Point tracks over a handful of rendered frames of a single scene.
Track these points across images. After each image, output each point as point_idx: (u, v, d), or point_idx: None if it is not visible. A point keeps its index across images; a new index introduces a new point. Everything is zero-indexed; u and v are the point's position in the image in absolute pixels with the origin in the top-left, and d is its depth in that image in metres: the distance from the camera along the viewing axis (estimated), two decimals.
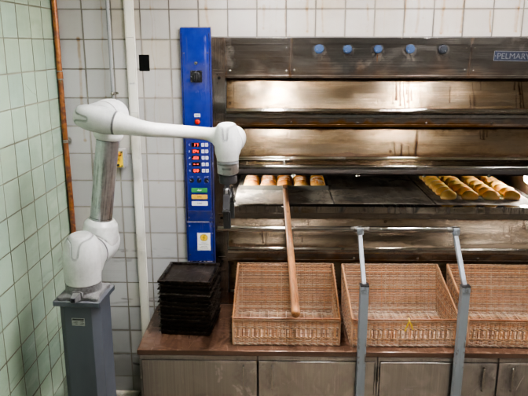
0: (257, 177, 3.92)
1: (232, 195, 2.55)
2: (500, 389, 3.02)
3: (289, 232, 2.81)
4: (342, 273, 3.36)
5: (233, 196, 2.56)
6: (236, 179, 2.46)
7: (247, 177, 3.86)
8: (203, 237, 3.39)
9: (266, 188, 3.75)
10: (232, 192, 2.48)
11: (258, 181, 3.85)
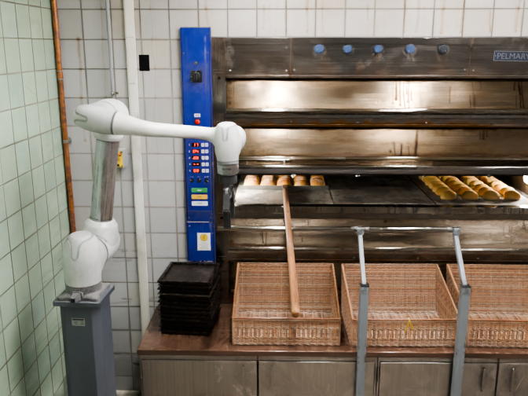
0: (257, 177, 3.92)
1: (232, 195, 2.55)
2: (500, 389, 3.02)
3: (289, 232, 2.81)
4: (342, 273, 3.36)
5: (233, 196, 2.56)
6: (236, 179, 2.46)
7: (247, 177, 3.86)
8: (203, 237, 3.39)
9: (266, 188, 3.75)
10: (232, 192, 2.48)
11: (258, 181, 3.85)
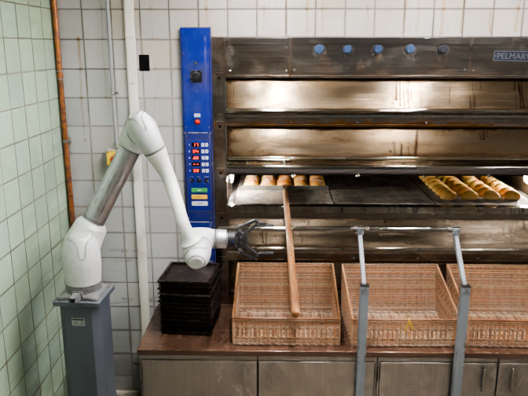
0: (257, 177, 3.92)
1: (250, 229, 2.76)
2: (500, 389, 3.02)
3: (289, 232, 2.81)
4: (342, 273, 3.36)
5: (252, 227, 2.76)
6: (231, 243, 2.76)
7: (247, 177, 3.86)
8: None
9: (266, 188, 3.75)
10: (243, 243, 2.77)
11: (258, 181, 3.85)
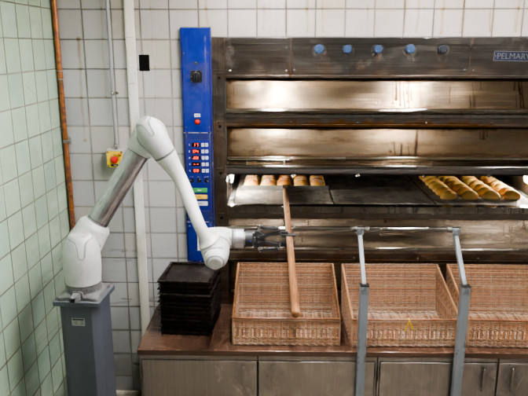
0: (257, 177, 3.92)
1: (270, 233, 2.76)
2: (500, 389, 3.02)
3: (289, 232, 2.81)
4: (342, 273, 3.36)
5: (273, 233, 2.76)
6: (249, 243, 2.75)
7: (247, 177, 3.86)
8: None
9: (266, 188, 3.75)
10: (260, 241, 2.77)
11: (258, 181, 3.85)
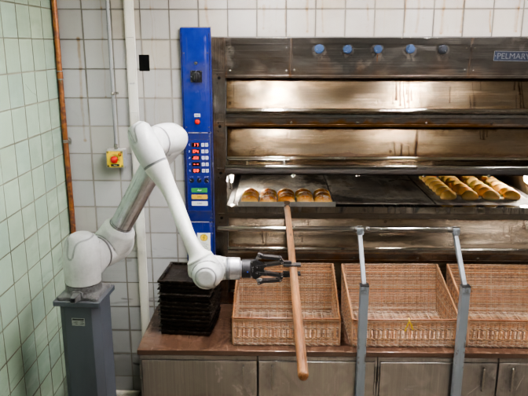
0: (255, 191, 3.53)
1: (271, 263, 2.38)
2: (500, 389, 3.02)
3: (292, 262, 2.42)
4: (342, 273, 3.36)
5: (274, 263, 2.38)
6: (246, 275, 2.36)
7: (244, 192, 3.47)
8: (203, 237, 3.39)
9: (266, 205, 3.37)
10: (259, 272, 2.38)
11: (257, 196, 3.46)
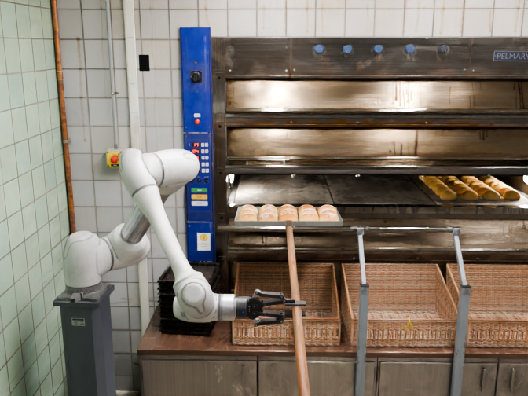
0: (254, 208, 3.18)
1: (271, 302, 2.03)
2: (500, 389, 3.02)
3: (295, 299, 2.07)
4: (342, 273, 3.36)
5: (275, 302, 2.03)
6: (241, 315, 2.02)
7: (242, 210, 3.13)
8: (203, 237, 3.39)
9: (265, 225, 3.02)
10: (257, 312, 2.03)
11: (255, 214, 3.12)
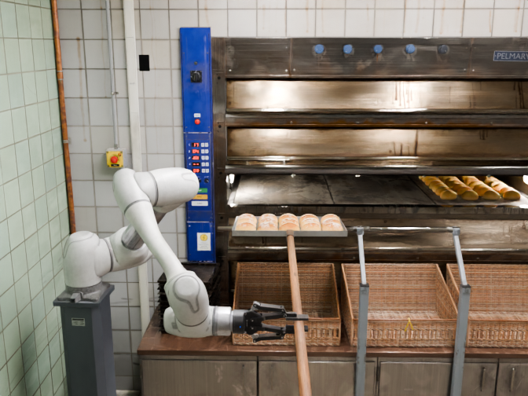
0: (253, 218, 3.02)
1: (271, 316, 1.85)
2: (500, 389, 3.02)
3: (298, 313, 1.90)
4: (342, 273, 3.36)
5: (275, 316, 1.85)
6: (238, 330, 1.84)
7: (240, 218, 2.96)
8: (203, 237, 3.39)
9: (265, 235, 2.85)
10: (254, 327, 1.85)
11: (254, 223, 2.95)
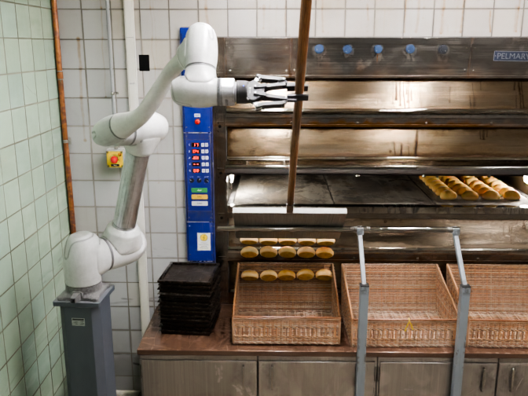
0: (254, 271, 3.39)
1: (273, 83, 1.96)
2: (500, 389, 3.02)
3: None
4: (342, 273, 3.36)
5: (276, 83, 1.96)
6: (241, 89, 1.93)
7: None
8: (203, 237, 3.39)
9: (265, 211, 2.88)
10: (258, 90, 1.94)
11: (257, 250, 3.34)
